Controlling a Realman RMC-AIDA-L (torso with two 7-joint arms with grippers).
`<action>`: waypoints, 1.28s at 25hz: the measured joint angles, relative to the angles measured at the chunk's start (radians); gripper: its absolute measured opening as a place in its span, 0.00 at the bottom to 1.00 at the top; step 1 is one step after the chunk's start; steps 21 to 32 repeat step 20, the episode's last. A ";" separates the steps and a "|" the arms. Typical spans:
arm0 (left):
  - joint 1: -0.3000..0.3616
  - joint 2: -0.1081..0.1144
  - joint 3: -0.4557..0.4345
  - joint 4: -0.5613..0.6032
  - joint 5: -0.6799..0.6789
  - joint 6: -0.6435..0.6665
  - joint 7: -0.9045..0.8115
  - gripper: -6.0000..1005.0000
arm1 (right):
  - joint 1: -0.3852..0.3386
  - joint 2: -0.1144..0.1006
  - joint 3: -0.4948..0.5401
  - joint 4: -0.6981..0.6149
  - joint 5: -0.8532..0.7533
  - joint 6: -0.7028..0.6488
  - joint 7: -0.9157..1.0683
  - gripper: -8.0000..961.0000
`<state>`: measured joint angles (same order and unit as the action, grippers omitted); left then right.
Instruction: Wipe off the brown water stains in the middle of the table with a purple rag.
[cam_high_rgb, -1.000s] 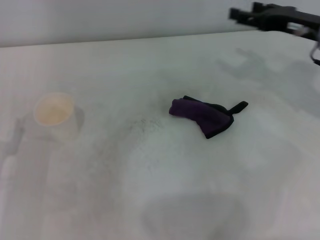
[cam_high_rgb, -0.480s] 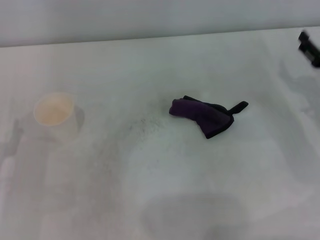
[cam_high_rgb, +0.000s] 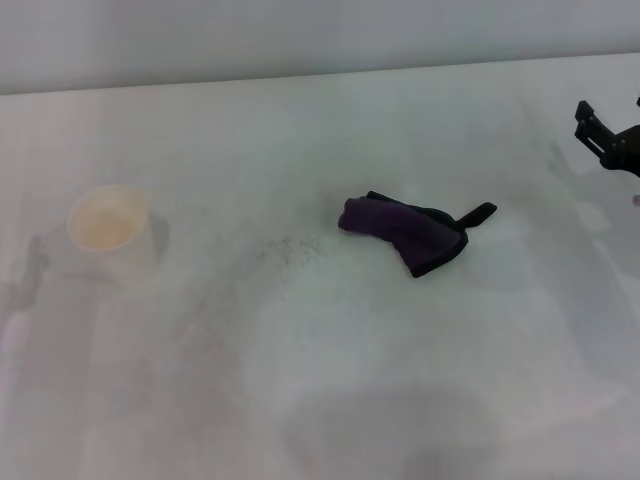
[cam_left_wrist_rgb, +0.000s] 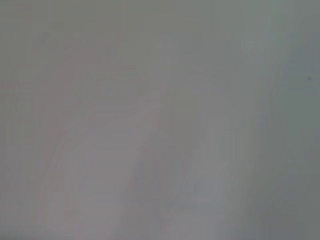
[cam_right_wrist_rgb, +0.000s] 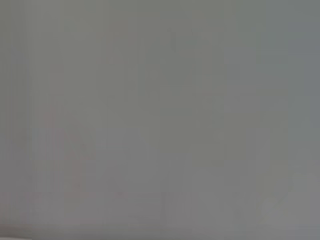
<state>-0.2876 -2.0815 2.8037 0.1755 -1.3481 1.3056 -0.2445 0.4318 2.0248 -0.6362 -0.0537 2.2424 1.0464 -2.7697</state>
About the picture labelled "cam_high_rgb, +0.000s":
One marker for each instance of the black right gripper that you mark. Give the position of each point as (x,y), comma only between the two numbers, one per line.
(625,150)

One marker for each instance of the purple rag with black edge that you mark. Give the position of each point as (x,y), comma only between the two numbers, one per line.
(400,225)

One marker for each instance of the white paper cup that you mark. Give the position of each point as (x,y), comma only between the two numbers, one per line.
(110,225)

